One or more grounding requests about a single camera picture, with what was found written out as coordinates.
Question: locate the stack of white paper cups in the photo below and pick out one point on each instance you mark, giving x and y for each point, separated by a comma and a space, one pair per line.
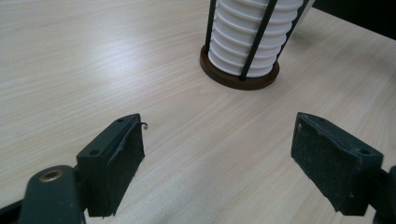
246, 34

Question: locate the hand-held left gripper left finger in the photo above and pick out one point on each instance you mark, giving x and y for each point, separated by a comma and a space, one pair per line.
106, 168

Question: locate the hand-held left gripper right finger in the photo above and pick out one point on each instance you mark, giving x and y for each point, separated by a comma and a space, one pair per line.
333, 165

